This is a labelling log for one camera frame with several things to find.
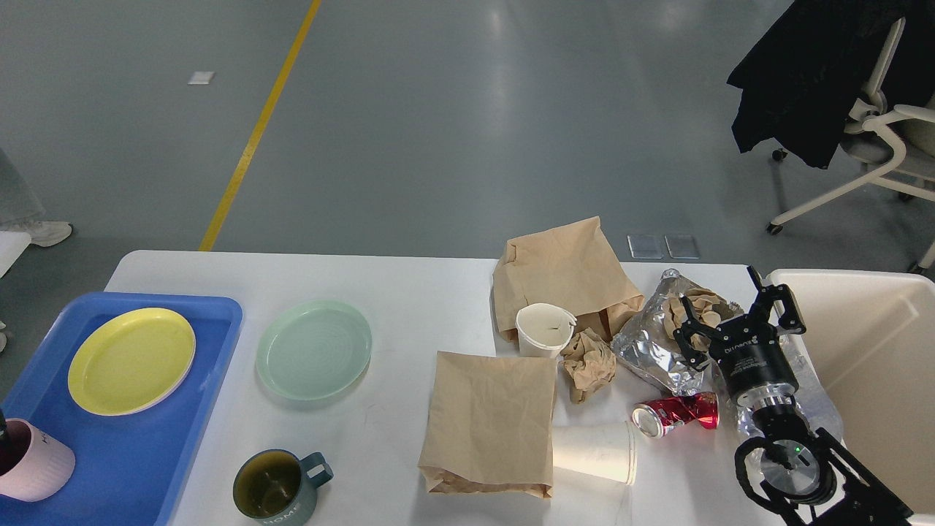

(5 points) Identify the pink ribbed mug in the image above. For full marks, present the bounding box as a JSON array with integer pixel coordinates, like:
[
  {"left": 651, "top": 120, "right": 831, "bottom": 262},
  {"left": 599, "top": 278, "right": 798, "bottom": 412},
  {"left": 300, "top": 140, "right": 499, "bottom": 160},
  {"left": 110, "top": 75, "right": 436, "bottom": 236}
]
[{"left": 1, "top": 417, "right": 75, "bottom": 502}]

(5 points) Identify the floor outlet plate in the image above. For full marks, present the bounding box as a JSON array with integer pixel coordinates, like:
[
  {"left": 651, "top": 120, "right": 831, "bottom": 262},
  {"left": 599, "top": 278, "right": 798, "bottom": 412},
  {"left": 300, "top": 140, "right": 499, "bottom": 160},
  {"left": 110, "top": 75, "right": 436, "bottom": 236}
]
[
  {"left": 664, "top": 235, "right": 701, "bottom": 260},
  {"left": 627, "top": 234, "right": 665, "bottom": 260}
]

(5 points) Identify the upright white paper cup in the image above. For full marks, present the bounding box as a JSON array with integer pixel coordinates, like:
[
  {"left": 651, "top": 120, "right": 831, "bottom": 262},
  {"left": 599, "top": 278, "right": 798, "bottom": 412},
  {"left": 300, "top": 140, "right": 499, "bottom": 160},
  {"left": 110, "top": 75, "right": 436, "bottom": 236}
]
[{"left": 515, "top": 303, "right": 577, "bottom": 359}]

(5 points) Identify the silver foil bag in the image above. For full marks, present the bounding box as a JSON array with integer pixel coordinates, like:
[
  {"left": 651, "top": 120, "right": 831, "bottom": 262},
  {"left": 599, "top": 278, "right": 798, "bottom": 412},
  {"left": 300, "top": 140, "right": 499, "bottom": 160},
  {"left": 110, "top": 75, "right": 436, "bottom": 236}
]
[{"left": 611, "top": 269, "right": 704, "bottom": 396}]

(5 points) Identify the floor outlet plate left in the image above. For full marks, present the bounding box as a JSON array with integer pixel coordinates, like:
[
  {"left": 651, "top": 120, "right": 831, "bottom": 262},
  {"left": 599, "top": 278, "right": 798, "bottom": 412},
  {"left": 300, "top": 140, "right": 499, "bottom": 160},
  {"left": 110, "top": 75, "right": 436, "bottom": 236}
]
[{"left": 627, "top": 234, "right": 665, "bottom": 260}]

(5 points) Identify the blue plastic tray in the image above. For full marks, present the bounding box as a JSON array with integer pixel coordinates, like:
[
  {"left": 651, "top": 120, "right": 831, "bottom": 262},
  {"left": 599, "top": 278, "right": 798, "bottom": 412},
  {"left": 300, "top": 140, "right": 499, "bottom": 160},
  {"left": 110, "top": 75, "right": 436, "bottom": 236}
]
[{"left": 1, "top": 292, "right": 243, "bottom": 525}]

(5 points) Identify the teal mug yellow inside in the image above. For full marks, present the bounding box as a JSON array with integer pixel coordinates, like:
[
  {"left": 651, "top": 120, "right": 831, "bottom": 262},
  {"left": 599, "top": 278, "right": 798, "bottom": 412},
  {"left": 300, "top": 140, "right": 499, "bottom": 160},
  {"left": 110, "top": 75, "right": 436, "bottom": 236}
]
[{"left": 232, "top": 449, "right": 334, "bottom": 525}]

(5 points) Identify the white office chair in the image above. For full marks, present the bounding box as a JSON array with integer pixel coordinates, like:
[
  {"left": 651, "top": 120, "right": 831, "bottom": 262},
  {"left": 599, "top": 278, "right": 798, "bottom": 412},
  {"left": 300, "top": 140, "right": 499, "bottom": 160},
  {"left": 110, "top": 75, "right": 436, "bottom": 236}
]
[{"left": 766, "top": 19, "right": 934, "bottom": 235}]

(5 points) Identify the crumpled brown paper ball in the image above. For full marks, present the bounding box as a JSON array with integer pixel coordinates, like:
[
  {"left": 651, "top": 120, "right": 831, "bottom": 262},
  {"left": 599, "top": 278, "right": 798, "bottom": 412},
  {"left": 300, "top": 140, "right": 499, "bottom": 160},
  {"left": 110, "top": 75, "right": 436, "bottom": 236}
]
[{"left": 559, "top": 327, "right": 617, "bottom": 404}]

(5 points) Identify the crumpled large brown paper bag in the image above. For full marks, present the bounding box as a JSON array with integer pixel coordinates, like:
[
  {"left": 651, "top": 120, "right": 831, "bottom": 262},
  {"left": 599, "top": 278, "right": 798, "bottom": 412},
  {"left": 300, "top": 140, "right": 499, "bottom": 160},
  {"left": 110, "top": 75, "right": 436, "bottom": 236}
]
[{"left": 493, "top": 216, "right": 645, "bottom": 342}]

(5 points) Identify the lying white paper cup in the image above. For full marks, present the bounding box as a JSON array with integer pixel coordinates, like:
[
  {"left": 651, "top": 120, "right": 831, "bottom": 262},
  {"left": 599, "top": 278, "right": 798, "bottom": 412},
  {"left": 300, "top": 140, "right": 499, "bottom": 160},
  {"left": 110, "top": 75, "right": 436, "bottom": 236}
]
[{"left": 552, "top": 422, "right": 638, "bottom": 485}]

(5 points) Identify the person's white shoe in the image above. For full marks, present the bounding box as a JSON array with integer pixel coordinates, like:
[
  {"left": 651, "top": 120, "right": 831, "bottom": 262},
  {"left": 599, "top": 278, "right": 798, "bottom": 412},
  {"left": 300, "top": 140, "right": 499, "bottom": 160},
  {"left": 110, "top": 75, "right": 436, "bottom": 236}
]
[{"left": 19, "top": 221, "right": 73, "bottom": 248}]

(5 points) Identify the yellow plate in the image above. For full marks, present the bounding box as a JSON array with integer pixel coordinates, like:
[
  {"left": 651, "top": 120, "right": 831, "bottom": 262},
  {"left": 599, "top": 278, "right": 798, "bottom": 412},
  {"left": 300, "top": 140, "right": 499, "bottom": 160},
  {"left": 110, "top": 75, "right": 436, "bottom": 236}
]
[{"left": 67, "top": 308, "right": 196, "bottom": 416}]

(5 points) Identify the floor outlet plate right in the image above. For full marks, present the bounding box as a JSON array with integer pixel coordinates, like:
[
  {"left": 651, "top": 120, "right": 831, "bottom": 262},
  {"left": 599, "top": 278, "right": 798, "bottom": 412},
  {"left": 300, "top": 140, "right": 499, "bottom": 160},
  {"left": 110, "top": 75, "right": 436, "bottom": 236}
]
[{"left": 664, "top": 235, "right": 701, "bottom": 260}]

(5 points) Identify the flat brown paper bag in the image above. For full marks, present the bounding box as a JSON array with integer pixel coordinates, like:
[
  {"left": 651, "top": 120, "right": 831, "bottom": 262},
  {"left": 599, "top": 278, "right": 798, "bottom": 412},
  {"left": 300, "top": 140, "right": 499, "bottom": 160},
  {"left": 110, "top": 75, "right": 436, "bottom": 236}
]
[{"left": 418, "top": 351, "right": 558, "bottom": 500}]

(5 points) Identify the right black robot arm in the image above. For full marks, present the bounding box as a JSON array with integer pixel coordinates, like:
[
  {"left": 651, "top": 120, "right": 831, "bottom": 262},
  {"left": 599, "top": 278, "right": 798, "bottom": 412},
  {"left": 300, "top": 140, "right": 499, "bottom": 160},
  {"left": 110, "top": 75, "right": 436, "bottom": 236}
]
[{"left": 673, "top": 267, "right": 912, "bottom": 525}]

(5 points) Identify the black jacket on chair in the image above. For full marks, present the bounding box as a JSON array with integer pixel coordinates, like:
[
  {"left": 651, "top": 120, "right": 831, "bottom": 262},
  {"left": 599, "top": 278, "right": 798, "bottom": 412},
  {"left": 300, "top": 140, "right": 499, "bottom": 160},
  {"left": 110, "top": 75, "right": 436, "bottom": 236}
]
[{"left": 728, "top": 1, "right": 934, "bottom": 169}]

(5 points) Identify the mint green plate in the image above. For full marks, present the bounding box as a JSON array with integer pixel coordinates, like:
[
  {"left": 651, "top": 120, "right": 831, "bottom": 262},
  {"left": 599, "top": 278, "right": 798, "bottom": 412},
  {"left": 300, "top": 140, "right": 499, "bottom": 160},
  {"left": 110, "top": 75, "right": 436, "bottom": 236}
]
[{"left": 255, "top": 300, "right": 372, "bottom": 402}]

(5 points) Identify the person's grey trouser leg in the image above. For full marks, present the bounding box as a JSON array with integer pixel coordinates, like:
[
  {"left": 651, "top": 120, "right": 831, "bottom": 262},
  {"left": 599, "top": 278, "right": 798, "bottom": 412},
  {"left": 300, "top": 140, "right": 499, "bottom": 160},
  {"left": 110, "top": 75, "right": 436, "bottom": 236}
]
[{"left": 1, "top": 149, "right": 45, "bottom": 231}]

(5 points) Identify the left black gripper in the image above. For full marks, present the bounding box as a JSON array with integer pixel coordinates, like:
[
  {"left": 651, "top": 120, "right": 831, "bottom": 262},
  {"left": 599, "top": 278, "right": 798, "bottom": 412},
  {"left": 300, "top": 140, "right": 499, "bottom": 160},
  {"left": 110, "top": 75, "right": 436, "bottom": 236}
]
[{"left": 0, "top": 411, "right": 9, "bottom": 447}]

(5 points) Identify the crushed red soda can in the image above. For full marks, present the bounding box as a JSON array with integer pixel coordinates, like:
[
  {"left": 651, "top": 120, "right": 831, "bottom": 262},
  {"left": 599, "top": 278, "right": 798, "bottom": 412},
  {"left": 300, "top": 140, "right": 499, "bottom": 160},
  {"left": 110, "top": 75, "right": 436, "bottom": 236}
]
[{"left": 630, "top": 392, "right": 720, "bottom": 438}]

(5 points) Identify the brown paper in foil bag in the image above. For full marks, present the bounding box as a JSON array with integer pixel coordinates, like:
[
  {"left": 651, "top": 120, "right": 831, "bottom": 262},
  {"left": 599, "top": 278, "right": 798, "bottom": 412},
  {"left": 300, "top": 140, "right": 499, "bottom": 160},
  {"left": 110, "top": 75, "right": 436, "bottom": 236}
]
[{"left": 663, "top": 287, "right": 745, "bottom": 340}]

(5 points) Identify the beige plastic bin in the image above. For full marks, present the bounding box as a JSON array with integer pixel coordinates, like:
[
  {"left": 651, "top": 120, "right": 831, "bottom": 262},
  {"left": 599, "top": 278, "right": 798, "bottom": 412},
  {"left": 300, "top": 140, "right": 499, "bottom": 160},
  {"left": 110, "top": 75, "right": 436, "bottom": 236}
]
[{"left": 769, "top": 269, "right": 934, "bottom": 525}]

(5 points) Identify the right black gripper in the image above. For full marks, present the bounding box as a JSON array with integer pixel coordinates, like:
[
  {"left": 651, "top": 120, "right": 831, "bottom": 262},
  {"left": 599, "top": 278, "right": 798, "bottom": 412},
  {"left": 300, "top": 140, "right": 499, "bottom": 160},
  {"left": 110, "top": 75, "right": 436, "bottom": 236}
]
[{"left": 673, "top": 266, "right": 807, "bottom": 407}]

